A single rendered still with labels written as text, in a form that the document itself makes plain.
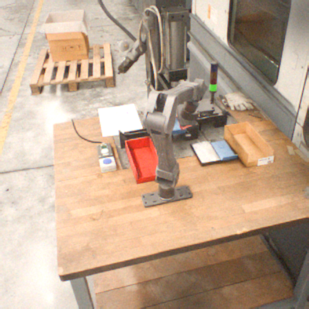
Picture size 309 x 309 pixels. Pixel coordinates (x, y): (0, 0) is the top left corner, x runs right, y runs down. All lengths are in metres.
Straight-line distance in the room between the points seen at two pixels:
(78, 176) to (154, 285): 0.75
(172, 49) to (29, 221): 1.76
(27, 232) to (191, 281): 1.26
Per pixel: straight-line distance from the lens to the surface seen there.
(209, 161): 1.56
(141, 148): 1.67
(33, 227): 2.69
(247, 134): 1.77
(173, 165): 1.29
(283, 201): 1.46
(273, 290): 2.02
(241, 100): 2.05
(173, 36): 1.48
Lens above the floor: 1.88
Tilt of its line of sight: 37 degrees down
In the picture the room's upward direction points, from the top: 3 degrees counter-clockwise
